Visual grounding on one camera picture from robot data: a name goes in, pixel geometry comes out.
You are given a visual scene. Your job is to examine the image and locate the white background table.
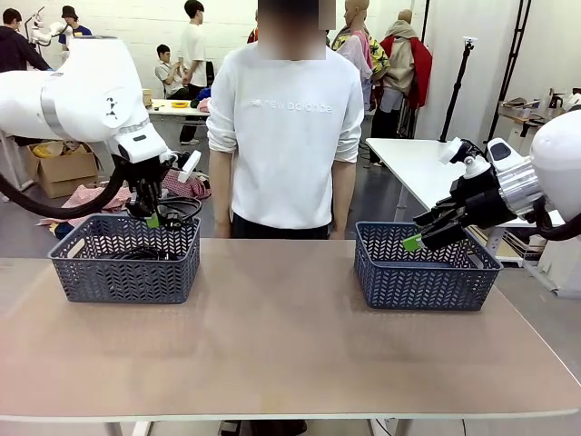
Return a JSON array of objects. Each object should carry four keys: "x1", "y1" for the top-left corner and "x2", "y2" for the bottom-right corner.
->
[{"x1": 144, "y1": 97, "x2": 211, "y2": 120}]

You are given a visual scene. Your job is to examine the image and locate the person's left forearm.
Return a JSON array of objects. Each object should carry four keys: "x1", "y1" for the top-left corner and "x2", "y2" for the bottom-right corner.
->
[{"x1": 330, "y1": 158, "x2": 356, "y2": 223}]

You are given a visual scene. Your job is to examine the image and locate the standing person in white t-shirt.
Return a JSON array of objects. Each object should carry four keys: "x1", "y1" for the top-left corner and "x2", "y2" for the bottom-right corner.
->
[{"x1": 178, "y1": 0, "x2": 209, "y2": 146}]

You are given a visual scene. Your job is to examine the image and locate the black truss pole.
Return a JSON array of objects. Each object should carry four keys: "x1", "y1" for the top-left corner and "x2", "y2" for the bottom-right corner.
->
[{"x1": 487, "y1": 0, "x2": 532, "y2": 143}]

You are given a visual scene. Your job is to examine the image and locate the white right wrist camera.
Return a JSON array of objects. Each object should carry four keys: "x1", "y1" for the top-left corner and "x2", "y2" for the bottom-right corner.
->
[{"x1": 438, "y1": 137, "x2": 494, "y2": 179}]

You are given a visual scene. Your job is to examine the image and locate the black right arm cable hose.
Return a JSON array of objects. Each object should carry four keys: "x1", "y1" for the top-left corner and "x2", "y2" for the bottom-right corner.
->
[{"x1": 533, "y1": 199, "x2": 581, "y2": 242}]

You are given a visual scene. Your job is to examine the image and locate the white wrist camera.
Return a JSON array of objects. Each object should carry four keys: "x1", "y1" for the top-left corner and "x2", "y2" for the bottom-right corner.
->
[
  {"x1": 170, "y1": 150, "x2": 202, "y2": 184},
  {"x1": 438, "y1": 137, "x2": 494, "y2": 179}
]

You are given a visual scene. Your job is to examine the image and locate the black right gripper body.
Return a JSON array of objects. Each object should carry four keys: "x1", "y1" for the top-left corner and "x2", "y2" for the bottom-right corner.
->
[{"x1": 448, "y1": 165, "x2": 517, "y2": 228}]

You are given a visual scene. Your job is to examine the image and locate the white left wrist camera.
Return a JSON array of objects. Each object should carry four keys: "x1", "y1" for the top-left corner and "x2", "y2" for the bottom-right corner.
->
[{"x1": 170, "y1": 150, "x2": 202, "y2": 184}]

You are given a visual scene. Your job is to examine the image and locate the open cardboard box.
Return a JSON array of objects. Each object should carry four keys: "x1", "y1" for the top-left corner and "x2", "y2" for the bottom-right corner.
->
[{"x1": 25, "y1": 141, "x2": 109, "y2": 200}]

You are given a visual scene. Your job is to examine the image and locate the mannequin in floral shirt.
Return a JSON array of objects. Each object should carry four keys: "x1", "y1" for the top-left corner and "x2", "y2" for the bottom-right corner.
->
[{"x1": 332, "y1": 0, "x2": 391, "y2": 117}]

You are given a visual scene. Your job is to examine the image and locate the mannequin in red beige jacket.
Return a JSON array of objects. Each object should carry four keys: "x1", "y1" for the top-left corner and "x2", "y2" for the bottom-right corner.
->
[{"x1": 379, "y1": 8, "x2": 434, "y2": 137}]

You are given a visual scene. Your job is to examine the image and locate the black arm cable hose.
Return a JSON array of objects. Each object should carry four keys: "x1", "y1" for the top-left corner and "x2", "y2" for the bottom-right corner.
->
[
  {"x1": 533, "y1": 199, "x2": 581, "y2": 242},
  {"x1": 0, "y1": 156, "x2": 133, "y2": 220}
]

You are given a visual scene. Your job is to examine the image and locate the blue-grey woven plastic basket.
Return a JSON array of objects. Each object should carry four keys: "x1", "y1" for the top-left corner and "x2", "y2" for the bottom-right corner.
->
[
  {"x1": 354, "y1": 221, "x2": 504, "y2": 312},
  {"x1": 48, "y1": 214, "x2": 202, "y2": 304}
]

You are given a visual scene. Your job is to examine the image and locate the seated person with phone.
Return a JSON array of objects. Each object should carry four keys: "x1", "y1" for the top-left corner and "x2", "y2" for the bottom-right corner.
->
[{"x1": 155, "y1": 44, "x2": 192, "y2": 99}]

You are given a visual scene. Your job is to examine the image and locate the person in dark top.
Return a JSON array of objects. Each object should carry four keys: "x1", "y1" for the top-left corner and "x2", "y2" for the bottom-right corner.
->
[{"x1": 0, "y1": 7, "x2": 52, "y2": 74}]

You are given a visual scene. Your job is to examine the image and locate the white table leg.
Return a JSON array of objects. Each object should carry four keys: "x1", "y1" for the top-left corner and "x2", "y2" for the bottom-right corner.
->
[
  {"x1": 103, "y1": 421, "x2": 153, "y2": 436},
  {"x1": 369, "y1": 417, "x2": 409, "y2": 436}
]

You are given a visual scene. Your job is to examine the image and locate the red checked cloth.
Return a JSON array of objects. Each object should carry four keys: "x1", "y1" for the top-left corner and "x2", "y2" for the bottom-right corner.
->
[{"x1": 39, "y1": 166, "x2": 212, "y2": 229}]

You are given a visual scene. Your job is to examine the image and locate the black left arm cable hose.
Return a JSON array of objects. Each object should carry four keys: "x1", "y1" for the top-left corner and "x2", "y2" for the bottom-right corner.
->
[{"x1": 0, "y1": 156, "x2": 133, "y2": 220}]

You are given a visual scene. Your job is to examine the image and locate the person's right forearm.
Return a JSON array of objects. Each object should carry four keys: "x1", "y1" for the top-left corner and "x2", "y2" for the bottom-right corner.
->
[{"x1": 210, "y1": 148, "x2": 236, "y2": 222}]

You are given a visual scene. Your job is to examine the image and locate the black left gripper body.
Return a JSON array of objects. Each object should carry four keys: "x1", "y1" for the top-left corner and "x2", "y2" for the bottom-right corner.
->
[{"x1": 113, "y1": 154, "x2": 172, "y2": 188}]

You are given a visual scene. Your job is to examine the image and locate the black tripod stand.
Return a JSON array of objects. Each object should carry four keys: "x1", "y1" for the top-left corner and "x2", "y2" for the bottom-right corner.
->
[{"x1": 438, "y1": 37, "x2": 478, "y2": 144}]

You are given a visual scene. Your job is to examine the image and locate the person in blue t-shirt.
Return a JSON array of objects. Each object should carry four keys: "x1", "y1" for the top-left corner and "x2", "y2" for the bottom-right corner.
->
[{"x1": 60, "y1": 5, "x2": 94, "y2": 41}]

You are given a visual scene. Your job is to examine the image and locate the wooden shelf with items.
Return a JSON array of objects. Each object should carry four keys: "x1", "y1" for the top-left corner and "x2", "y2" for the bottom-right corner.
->
[{"x1": 497, "y1": 94, "x2": 581, "y2": 137}]

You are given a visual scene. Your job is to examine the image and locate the person in white sweatshirt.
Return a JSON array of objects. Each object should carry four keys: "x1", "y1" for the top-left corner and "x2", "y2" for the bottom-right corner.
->
[{"x1": 206, "y1": 0, "x2": 365, "y2": 241}]

